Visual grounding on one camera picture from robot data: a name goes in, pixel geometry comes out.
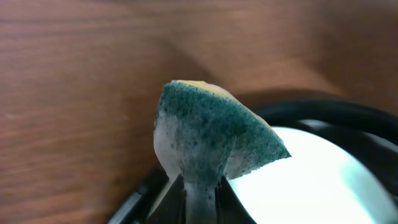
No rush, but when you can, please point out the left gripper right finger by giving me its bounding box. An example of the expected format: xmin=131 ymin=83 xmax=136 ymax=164
xmin=215 ymin=176 xmax=257 ymax=224

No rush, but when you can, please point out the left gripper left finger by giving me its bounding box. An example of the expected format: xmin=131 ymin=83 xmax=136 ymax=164
xmin=146 ymin=175 xmax=185 ymax=224

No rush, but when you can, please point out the green yellow sponge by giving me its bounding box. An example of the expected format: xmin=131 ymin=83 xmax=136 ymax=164
xmin=154 ymin=80 xmax=290 ymax=223

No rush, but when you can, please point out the mint plate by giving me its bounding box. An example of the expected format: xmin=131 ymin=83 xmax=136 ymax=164
xmin=229 ymin=126 xmax=397 ymax=224

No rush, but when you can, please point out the black round tray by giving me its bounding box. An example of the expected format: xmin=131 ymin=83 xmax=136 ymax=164
xmin=109 ymin=100 xmax=397 ymax=223

